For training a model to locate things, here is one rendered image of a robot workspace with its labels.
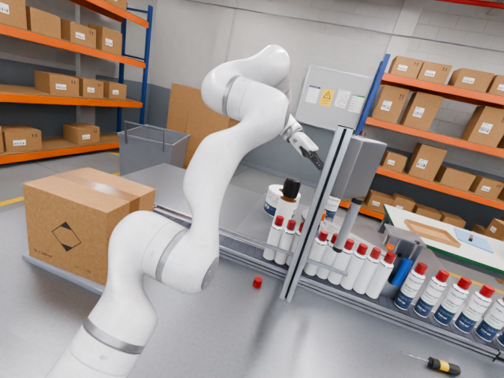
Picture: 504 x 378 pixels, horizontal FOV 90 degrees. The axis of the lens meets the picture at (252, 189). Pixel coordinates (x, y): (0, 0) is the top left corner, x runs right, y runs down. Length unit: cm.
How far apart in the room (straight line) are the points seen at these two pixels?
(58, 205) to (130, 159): 235
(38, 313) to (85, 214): 30
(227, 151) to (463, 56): 532
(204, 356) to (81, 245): 50
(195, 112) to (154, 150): 154
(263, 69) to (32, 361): 89
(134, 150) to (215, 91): 263
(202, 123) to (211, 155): 387
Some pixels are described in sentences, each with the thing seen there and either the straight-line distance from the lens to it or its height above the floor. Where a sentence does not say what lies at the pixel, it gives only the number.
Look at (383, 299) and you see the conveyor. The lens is 125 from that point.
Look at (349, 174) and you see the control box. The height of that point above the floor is 137.
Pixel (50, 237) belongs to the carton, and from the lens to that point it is 105.
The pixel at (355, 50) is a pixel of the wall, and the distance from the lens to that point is 546.
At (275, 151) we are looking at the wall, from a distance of 554.
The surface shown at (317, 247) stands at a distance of 108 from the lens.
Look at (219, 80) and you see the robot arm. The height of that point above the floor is 154.
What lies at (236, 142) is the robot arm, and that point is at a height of 142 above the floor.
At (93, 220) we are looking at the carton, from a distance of 89.
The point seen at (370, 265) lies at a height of 102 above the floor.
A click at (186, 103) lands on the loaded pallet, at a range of 453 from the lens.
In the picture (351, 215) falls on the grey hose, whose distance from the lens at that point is 93.
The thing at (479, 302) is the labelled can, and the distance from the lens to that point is 130.
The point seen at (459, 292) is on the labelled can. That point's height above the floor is 104.
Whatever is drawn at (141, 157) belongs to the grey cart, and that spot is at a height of 56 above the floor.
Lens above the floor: 153
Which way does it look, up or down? 20 degrees down
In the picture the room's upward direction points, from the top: 14 degrees clockwise
